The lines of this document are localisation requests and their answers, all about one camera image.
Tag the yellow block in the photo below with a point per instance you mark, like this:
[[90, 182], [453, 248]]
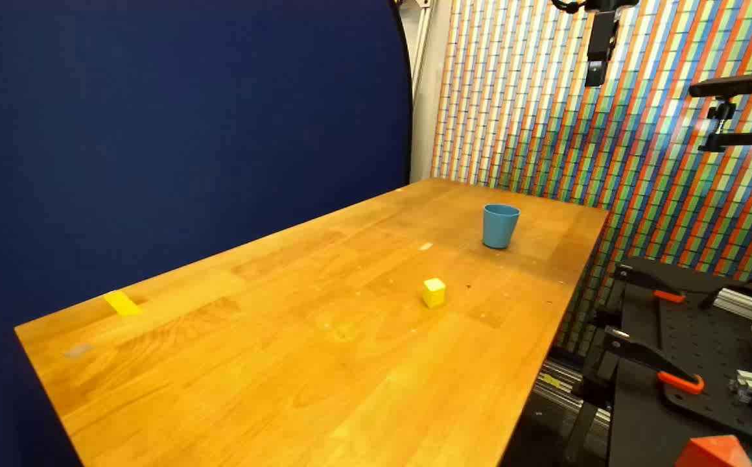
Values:
[[435, 291]]

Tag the blue cup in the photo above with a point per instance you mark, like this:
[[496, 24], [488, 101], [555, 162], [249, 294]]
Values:
[[500, 225]]

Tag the orange red block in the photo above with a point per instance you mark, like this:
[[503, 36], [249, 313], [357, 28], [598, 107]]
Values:
[[713, 452]]

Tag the yellow tape strip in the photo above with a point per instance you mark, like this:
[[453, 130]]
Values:
[[122, 304]]

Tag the blue backdrop screen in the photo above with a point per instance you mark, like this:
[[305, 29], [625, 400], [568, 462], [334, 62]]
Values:
[[138, 136]]

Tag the black workbench plate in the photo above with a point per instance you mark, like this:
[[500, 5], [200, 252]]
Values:
[[653, 421]]

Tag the black clamp orange handle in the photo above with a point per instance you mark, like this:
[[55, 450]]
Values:
[[668, 372]]

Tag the black camera on stand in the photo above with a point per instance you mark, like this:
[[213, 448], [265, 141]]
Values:
[[723, 93]]

